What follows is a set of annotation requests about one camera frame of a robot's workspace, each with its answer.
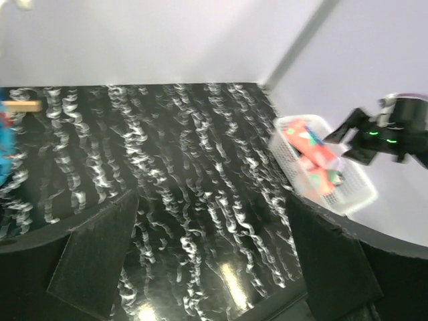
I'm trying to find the wooden drying rack frame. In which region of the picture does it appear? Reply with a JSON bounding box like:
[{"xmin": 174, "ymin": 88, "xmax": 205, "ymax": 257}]
[{"xmin": 3, "ymin": 100, "xmax": 41, "ymax": 112}]

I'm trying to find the blue sea-print sock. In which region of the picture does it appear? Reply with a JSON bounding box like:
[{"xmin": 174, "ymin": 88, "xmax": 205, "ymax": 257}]
[{"xmin": 1, "ymin": 101, "xmax": 15, "ymax": 185}]

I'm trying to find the coral pink sock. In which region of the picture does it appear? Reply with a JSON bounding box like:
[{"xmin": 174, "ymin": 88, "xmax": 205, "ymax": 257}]
[
  {"xmin": 299, "ymin": 156, "xmax": 344, "ymax": 196},
  {"xmin": 283, "ymin": 119, "xmax": 340, "ymax": 169}
]

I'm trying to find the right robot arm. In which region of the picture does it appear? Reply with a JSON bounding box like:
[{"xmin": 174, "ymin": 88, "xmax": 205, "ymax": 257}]
[{"xmin": 324, "ymin": 93, "xmax": 427, "ymax": 168}]

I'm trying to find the white plastic basket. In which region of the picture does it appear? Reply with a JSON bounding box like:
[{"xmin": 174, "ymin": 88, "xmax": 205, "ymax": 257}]
[{"xmin": 269, "ymin": 114, "xmax": 378, "ymax": 216}]

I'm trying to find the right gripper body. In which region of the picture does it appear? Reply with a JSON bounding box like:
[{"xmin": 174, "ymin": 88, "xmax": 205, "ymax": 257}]
[{"xmin": 324, "ymin": 108, "xmax": 385, "ymax": 166}]

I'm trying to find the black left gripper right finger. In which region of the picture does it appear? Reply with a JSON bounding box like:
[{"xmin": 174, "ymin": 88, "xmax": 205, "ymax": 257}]
[{"xmin": 286, "ymin": 193, "xmax": 427, "ymax": 321}]

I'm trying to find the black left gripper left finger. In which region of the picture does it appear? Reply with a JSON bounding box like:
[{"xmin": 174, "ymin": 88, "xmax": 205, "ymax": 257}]
[{"xmin": 1, "ymin": 191, "xmax": 138, "ymax": 320}]

